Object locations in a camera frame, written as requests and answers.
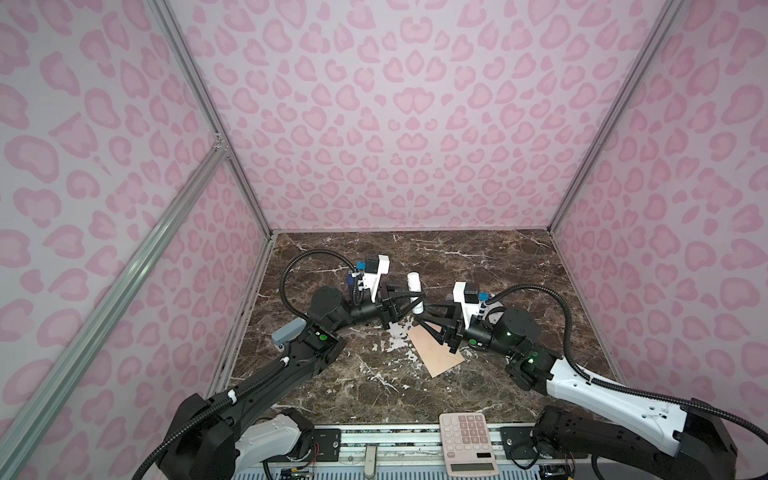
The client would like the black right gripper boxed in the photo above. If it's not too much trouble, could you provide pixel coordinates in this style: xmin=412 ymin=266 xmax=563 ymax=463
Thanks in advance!
xmin=416 ymin=301 xmax=519 ymax=360

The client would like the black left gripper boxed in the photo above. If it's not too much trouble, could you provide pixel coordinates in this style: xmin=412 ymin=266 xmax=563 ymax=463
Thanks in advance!
xmin=331 ymin=282 xmax=423 ymax=336

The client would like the white glue stick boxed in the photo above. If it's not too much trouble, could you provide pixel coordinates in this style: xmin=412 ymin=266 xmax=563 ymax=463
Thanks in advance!
xmin=407 ymin=272 xmax=424 ymax=315

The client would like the peach pink envelope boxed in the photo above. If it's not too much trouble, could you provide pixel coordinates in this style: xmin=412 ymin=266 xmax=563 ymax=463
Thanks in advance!
xmin=407 ymin=326 xmax=464 ymax=378

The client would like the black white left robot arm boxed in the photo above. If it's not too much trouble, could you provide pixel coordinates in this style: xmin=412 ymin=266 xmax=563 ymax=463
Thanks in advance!
xmin=133 ymin=286 xmax=424 ymax=479

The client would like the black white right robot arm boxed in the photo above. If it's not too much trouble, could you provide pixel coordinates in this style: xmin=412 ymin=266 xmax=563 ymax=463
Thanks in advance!
xmin=416 ymin=302 xmax=737 ymax=479

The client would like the grey blue rectangular box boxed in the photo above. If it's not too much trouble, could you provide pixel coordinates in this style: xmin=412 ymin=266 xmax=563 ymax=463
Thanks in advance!
xmin=271 ymin=317 xmax=306 ymax=349

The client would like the pink white calculator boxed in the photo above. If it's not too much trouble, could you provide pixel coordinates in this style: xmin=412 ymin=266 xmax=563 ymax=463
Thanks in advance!
xmin=439 ymin=412 xmax=500 ymax=478

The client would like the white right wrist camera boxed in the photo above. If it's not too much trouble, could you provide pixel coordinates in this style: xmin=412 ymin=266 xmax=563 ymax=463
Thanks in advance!
xmin=452 ymin=282 xmax=490 ymax=328

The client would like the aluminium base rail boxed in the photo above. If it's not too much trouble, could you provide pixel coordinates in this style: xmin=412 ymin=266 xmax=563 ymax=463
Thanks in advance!
xmin=221 ymin=421 xmax=679 ymax=480

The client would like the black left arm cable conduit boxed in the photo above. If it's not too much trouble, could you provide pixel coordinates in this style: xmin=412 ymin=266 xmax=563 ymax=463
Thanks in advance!
xmin=130 ymin=249 xmax=360 ymax=480

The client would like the white clip on rail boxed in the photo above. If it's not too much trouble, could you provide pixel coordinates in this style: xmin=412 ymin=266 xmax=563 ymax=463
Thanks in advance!
xmin=363 ymin=445 xmax=377 ymax=480

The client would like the diagonal aluminium frame bar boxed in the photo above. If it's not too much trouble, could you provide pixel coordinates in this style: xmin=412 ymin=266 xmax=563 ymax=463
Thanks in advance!
xmin=1 ymin=143 xmax=228 ymax=479

